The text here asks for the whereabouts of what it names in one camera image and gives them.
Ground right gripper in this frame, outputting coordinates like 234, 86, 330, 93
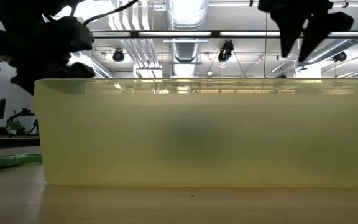
258, 0, 356, 63

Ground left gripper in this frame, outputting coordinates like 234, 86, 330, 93
0, 27, 96, 95

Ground green handled scissors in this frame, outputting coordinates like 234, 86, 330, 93
0, 153, 43, 170

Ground black ceiling spotlight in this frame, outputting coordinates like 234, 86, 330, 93
333, 51, 347, 63
112, 48, 126, 63
218, 39, 235, 63

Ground small background potted plant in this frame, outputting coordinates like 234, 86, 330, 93
6, 120, 24, 135

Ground white ceiling air unit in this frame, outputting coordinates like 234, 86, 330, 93
73, 51, 114, 78

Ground white ceiling pipe run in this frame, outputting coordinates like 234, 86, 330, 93
109, 0, 164, 78

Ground yellow translucent plastic bin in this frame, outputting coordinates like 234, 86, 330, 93
34, 77, 358, 189

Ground silver ventilation duct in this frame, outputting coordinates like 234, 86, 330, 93
306, 15, 358, 65
165, 0, 209, 78

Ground thin black vertical cable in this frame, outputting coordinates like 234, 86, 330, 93
261, 12, 269, 78

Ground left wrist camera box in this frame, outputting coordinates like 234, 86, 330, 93
47, 15, 95, 53

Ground black aluminium table frame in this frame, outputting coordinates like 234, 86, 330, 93
0, 136, 40, 151

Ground black left wrist camera cable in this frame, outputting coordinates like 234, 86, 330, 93
83, 0, 140, 26

